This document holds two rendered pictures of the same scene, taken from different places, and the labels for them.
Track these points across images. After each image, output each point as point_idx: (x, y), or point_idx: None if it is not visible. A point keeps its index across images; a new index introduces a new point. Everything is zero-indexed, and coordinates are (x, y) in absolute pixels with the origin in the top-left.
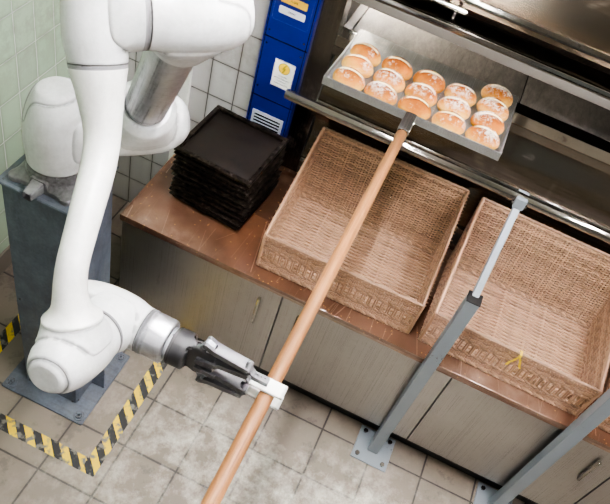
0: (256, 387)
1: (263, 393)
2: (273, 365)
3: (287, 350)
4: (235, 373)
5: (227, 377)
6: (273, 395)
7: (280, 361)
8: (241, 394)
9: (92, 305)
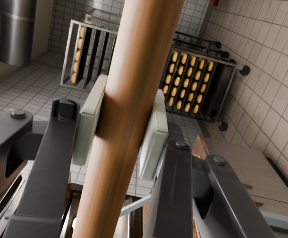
0: (91, 100)
1: (106, 90)
2: (94, 197)
3: (74, 226)
4: (52, 146)
5: (151, 213)
6: (98, 80)
7: (81, 197)
8: (189, 148)
9: None
